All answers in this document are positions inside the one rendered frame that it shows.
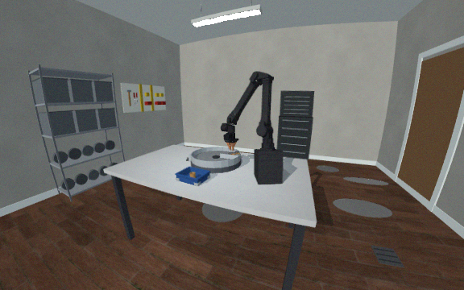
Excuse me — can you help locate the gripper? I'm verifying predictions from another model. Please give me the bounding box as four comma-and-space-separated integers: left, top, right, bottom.
226, 139, 238, 151

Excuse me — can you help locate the blue crate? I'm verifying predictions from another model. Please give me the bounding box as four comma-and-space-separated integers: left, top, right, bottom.
175, 167, 210, 187

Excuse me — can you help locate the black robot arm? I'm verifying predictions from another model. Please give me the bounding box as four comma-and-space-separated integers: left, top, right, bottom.
221, 71, 275, 151

